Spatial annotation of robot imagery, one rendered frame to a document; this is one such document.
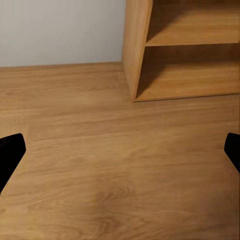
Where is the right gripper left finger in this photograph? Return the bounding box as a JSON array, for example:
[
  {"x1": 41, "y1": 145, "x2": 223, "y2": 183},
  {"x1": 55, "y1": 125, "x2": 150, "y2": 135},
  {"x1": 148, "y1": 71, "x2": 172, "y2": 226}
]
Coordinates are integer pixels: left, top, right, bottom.
[{"x1": 0, "y1": 133, "x2": 26, "y2": 193}]

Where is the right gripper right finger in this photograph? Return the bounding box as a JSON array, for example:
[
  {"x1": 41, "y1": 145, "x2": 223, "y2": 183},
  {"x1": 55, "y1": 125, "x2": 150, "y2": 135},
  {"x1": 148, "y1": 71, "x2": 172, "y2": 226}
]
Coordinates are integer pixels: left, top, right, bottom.
[{"x1": 224, "y1": 132, "x2": 240, "y2": 173}]

